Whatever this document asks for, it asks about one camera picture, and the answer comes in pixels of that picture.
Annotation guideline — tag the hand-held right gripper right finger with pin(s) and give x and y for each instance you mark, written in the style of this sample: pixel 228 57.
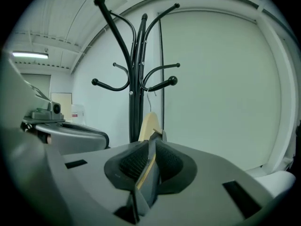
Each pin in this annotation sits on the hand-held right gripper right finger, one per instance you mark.
pixel 202 173

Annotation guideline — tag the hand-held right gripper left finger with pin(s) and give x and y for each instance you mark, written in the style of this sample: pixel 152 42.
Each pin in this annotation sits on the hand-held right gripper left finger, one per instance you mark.
pixel 89 187

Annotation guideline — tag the clear plastic container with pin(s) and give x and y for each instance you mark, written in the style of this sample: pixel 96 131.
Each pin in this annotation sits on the clear plastic container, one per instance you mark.
pixel 78 114

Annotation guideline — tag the wooden hanger with metal hook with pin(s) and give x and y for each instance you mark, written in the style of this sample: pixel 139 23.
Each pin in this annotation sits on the wooden hanger with metal hook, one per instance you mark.
pixel 148 126

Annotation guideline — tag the ceiling tube light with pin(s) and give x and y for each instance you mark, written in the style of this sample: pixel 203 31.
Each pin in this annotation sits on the ceiling tube light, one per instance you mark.
pixel 30 54

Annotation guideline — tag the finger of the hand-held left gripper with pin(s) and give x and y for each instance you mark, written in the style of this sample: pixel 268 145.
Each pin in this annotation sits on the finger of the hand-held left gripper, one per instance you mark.
pixel 77 138

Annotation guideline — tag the black metal coat rack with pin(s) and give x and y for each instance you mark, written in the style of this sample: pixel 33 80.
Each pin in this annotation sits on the black metal coat rack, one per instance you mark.
pixel 135 102

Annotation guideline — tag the light wooden board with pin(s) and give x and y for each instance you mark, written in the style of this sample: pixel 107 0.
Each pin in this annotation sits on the light wooden board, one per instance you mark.
pixel 61 105

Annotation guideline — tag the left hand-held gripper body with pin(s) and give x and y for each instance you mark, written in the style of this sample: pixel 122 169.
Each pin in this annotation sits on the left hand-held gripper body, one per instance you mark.
pixel 21 98

